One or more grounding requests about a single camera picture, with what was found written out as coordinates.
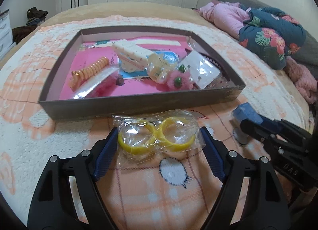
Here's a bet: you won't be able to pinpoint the blue jewelry box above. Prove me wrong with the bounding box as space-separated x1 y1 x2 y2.
231 102 264 126

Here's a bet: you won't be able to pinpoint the white earring card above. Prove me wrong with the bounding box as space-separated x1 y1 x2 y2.
180 51 222 89

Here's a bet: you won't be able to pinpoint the dark red banana hair clip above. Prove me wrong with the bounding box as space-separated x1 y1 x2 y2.
199 52 230 81

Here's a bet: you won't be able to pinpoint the pink pompom hair clip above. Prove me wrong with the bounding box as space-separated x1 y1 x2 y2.
166 65 194 91

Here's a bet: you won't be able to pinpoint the yellow bracelets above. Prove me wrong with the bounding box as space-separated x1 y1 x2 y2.
112 109 205 164

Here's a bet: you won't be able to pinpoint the pearl hair accessory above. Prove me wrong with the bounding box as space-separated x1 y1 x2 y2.
147 51 179 84

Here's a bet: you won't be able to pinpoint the orange spiral hair tie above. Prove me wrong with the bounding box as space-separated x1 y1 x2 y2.
68 56 111 89

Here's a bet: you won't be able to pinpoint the white floral claw hair clip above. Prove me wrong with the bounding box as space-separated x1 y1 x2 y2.
111 39 153 73

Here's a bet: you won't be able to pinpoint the pink knitted cloth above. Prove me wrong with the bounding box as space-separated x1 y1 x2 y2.
284 56 317 104

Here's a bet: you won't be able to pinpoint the polka dot mesh bow clip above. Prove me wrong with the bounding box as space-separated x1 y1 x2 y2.
206 73 235 89

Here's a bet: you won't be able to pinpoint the grey headboard cushion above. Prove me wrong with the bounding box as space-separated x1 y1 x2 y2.
214 0 318 81

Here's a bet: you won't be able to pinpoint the orange white plush blanket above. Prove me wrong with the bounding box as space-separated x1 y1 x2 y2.
1 15 310 229

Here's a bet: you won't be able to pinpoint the blue floral quilt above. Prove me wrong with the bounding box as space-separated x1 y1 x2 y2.
239 7 306 70

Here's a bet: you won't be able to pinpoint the pink padded jacket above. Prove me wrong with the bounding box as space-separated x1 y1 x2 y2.
198 0 250 40

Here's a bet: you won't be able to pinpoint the red hair accessory in bag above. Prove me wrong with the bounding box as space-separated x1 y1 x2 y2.
71 67 120 100

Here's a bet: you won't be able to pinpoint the brown cardboard tray box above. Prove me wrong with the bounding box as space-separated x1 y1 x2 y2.
38 25 245 121

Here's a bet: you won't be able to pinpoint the beige bed sheet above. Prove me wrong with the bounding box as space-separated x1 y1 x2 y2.
1 2 309 123

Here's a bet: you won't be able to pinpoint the pink book in tray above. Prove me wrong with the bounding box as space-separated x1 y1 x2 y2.
59 37 194 100

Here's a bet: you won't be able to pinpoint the white drawer cabinet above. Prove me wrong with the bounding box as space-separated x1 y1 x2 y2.
0 9 14 59

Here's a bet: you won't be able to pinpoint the dark clothes pile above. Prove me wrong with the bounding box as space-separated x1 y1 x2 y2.
26 7 48 26

